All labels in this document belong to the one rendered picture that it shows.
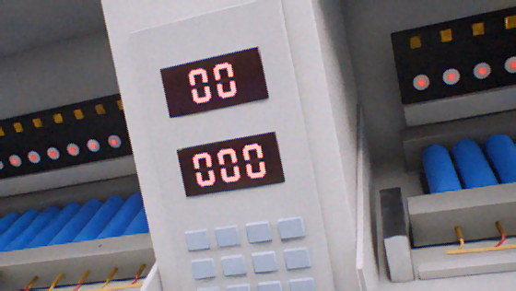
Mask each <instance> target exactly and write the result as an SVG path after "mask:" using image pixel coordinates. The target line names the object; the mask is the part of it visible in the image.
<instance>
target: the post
mask: <svg viewBox="0 0 516 291"><path fill-rule="evenodd" d="M250 1H252V0H101V2H102V10H103V14H104V17H105V21H106V25H107V30H108V37H109V41H110V44H111V51H112V55H113V63H114V66H115V71H116V75H117V77H118V82H119V86H120V93H121V98H122V101H123V108H124V112H125V116H126V123H127V127H128V132H129V134H130V139H131V143H132V147H133V155H134V158H135V165H136V169H137V173H138V178H139V184H140V189H141V193H142V196H143V200H144V205H145V208H146V212H147V222H148V227H149V230H150V235H151V238H152V242H153V246H154V251H155V257H156V262H157V265H158V272H159V276H160V280H161V284H162V287H163V291H182V285H181V281H180V277H179V273H178V269H177V262H176V258H175V253H174V250H173V246H172V242H171V238H170V231H169V223H168V219H167V215H166V211H165V207H164V203H163V200H162V195H161V188H160V184H159V180H158V173H157V169H156V165H155V161H154V153H153V149H152V145H151V142H150V137H149V134H148V129H147V119H146V115H145V111H144V107H143V103H142V99H141V95H140V87H139V84H138V79H137V76H136V71H135V65H134V63H135V61H134V56H133V53H132V50H131V45H130V41H129V37H128V33H129V32H132V31H136V30H139V29H148V28H150V27H154V26H157V25H160V24H163V23H167V22H171V21H173V20H180V19H183V18H186V17H191V16H195V15H199V14H202V13H208V12H212V11H215V10H218V9H221V8H224V7H228V6H236V5H240V4H243V3H247V2H250ZM281 4H282V7H283V12H284V17H285V21H286V30H287V37H288V42H289V47H290V50H291V55H292V60H293V64H294V73H295V77H296V81H297V86H298V91H299V98H300V103H301V111H302V116H303V120H304V124H305V129H306V134H307V137H308V142H309V147H310V156H311V164H312V168H313V172H314V177H315V180H316V186H317V193H318V199H319V203H320V207H321V212H322V220H323V229H324V233H325V236H326V242H327V246H328V250H329V255H330V264H331V268H332V273H333V277H334V285H335V289H336V291H361V290H360V286H359V282H358V273H357V269H356V263H357V133H358V104H360V102H359V96H358V88H357V84H356V79H355V75H354V69H353V65H352V55H351V51H350V47H349V42H348V37H347V34H346V24H345V21H344V12H343V7H342V2H341V0H281Z"/></svg>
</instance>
